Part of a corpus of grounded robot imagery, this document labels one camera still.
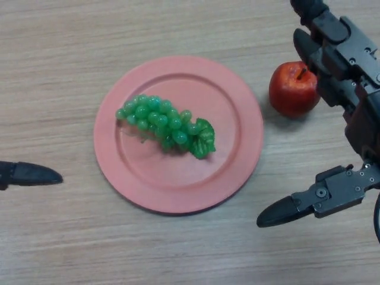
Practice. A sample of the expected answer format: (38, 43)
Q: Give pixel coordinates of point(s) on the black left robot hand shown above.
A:
(23, 173)

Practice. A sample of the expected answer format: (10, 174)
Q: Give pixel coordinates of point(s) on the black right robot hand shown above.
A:
(350, 65)

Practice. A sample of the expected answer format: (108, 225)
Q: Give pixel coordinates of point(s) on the green grape bunch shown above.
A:
(166, 124)

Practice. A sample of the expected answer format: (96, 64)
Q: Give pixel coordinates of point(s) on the pink round plate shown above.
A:
(178, 136)

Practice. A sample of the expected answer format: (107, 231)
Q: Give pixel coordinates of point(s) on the red apple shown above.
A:
(289, 92)

